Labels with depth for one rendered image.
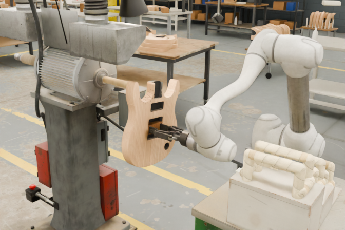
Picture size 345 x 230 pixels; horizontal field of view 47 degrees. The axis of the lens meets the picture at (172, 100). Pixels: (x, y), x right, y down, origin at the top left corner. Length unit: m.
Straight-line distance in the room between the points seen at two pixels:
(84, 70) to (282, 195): 1.06
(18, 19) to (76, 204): 1.02
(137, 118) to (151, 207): 1.54
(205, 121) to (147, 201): 1.85
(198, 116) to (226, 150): 0.21
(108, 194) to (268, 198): 1.31
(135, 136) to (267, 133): 0.82
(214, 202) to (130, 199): 1.79
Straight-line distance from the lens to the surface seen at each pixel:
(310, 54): 1.80
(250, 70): 1.80
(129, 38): 1.63
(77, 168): 2.21
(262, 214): 1.35
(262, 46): 1.85
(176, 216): 3.07
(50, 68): 2.06
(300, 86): 1.94
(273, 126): 2.25
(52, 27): 2.04
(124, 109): 2.15
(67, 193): 2.30
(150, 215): 3.08
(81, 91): 1.89
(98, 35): 1.66
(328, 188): 1.54
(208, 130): 1.48
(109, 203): 2.46
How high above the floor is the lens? 1.76
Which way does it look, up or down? 19 degrees down
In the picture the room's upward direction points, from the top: 1 degrees clockwise
